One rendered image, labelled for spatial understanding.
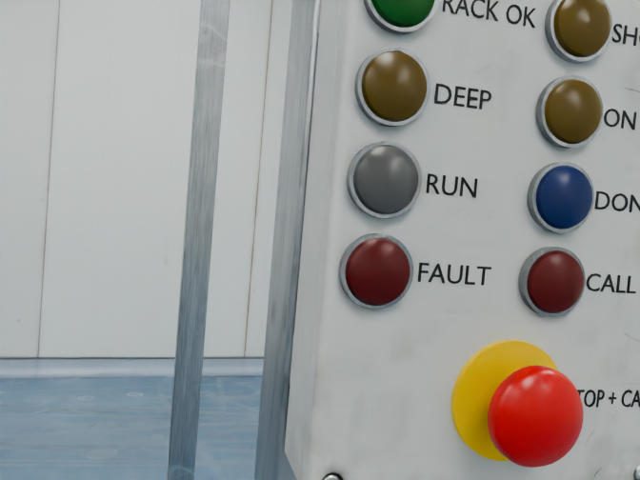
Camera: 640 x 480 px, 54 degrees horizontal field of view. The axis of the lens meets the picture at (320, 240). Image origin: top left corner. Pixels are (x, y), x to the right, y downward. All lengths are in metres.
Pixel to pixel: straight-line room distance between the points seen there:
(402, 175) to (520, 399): 0.10
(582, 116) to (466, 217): 0.06
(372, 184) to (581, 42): 0.11
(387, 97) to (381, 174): 0.03
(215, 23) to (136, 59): 2.40
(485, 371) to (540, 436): 0.03
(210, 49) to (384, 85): 1.20
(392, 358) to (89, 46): 3.63
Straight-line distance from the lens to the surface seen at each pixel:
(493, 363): 0.28
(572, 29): 0.29
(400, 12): 0.25
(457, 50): 0.27
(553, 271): 0.28
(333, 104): 0.25
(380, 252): 0.24
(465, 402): 0.27
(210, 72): 1.42
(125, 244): 3.76
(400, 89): 0.25
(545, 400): 0.26
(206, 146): 1.40
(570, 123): 0.28
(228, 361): 3.96
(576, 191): 0.28
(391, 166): 0.24
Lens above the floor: 1.07
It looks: 3 degrees down
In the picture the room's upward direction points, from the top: 5 degrees clockwise
